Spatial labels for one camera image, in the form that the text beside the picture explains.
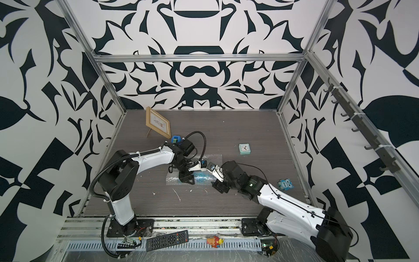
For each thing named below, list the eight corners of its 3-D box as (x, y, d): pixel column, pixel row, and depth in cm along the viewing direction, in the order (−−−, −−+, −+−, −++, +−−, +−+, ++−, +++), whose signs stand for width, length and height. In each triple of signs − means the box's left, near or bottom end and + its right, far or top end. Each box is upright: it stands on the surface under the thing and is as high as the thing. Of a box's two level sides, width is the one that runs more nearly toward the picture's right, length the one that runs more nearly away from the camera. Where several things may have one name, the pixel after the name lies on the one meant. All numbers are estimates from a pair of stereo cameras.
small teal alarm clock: (239, 154, 100) (240, 152, 98) (238, 145, 104) (239, 143, 102) (250, 154, 100) (251, 152, 98) (249, 145, 104) (249, 143, 102)
